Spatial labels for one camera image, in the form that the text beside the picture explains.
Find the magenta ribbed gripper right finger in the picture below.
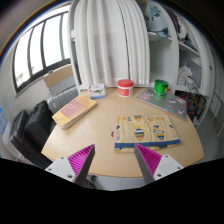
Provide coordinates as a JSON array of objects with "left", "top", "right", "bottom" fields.
[{"left": 134, "top": 144, "right": 183, "bottom": 184}]

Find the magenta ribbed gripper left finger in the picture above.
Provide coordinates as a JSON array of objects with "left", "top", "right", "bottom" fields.
[{"left": 46, "top": 144, "right": 95, "bottom": 186}]

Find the yellow patterned folded towel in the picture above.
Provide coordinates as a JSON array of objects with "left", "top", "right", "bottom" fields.
[{"left": 113, "top": 115, "right": 181, "bottom": 152}]

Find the yellow pink book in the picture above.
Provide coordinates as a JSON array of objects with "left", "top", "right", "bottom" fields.
[{"left": 52, "top": 95, "right": 97, "bottom": 130}]

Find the black bag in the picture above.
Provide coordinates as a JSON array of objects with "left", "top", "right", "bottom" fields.
[{"left": 25, "top": 100, "right": 53, "bottom": 149}]

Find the grey laptop with stickers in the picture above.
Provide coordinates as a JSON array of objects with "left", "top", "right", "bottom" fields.
[{"left": 136, "top": 88, "right": 187, "bottom": 120}]

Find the white radiator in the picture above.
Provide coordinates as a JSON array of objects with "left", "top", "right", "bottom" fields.
[{"left": 47, "top": 86, "right": 78, "bottom": 114}]

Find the green metal can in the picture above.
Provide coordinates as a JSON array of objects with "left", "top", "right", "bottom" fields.
[{"left": 154, "top": 79, "right": 168, "bottom": 97}]

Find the small white blue box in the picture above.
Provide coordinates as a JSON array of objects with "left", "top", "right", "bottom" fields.
[{"left": 88, "top": 83, "right": 106, "bottom": 99}]

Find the white jar red lid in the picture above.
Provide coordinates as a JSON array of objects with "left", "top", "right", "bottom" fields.
[{"left": 118, "top": 79, "right": 133, "bottom": 97}]

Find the cardboard box on radiator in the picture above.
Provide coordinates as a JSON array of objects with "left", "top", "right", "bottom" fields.
[{"left": 44, "top": 64, "right": 75, "bottom": 95}]

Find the white shelf unit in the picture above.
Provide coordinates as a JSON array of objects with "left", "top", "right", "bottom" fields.
[{"left": 147, "top": 0, "right": 214, "bottom": 127}]

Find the black framed window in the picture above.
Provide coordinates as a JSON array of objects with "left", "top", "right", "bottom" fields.
[{"left": 12, "top": 3, "right": 70, "bottom": 93}]

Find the white curtain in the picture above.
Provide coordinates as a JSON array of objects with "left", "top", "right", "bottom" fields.
[{"left": 68, "top": 0, "right": 150, "bottom": 90}]

